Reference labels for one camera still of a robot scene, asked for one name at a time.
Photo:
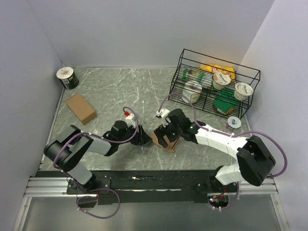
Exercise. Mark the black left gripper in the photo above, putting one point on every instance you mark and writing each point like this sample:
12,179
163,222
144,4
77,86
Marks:
141,137

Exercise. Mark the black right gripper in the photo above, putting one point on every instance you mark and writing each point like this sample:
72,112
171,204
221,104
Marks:
160,131

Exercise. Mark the brown cardboard box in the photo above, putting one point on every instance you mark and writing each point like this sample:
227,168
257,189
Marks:
81,108
164,139

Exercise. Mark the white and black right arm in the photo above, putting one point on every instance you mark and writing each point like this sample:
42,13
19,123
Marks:
253,162

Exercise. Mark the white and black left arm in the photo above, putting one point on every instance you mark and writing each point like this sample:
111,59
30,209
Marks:
68,148

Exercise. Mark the folded brown cardboard box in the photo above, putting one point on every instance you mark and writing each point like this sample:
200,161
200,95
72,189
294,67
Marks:
81,108

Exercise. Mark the white green cup lower shelf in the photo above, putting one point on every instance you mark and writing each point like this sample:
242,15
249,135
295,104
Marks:
191,91

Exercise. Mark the green white packet in rack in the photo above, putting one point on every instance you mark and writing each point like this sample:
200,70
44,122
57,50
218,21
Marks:
201,77

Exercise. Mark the green snack packet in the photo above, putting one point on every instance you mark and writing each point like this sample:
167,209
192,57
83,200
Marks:
225,102

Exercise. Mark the purple yogurt cup on table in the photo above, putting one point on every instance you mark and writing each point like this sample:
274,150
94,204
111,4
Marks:
233,123

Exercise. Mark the yogurt cup upper middle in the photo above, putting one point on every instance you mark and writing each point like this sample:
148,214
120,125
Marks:
220,80

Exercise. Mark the yellow snack bag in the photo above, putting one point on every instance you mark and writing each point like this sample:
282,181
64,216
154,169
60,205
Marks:
213,68

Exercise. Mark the yogurt cup upper right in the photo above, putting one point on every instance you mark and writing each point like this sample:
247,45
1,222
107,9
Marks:
242,91

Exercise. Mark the dark green noodle cup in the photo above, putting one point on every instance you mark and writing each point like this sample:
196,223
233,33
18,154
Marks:
67,77

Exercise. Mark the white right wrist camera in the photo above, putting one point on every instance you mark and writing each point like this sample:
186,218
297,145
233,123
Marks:
162,114

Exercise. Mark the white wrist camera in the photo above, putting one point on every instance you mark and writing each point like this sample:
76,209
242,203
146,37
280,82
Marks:
162,114
131,119

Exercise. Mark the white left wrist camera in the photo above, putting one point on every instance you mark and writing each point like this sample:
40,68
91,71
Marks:
131,119

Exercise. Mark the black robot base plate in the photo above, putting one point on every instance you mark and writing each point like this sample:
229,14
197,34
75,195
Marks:
146,186

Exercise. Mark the black wire rack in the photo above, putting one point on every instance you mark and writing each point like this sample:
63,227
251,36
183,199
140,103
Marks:
193,59

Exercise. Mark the aluminium frame rail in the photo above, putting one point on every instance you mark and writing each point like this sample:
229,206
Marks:
57,187

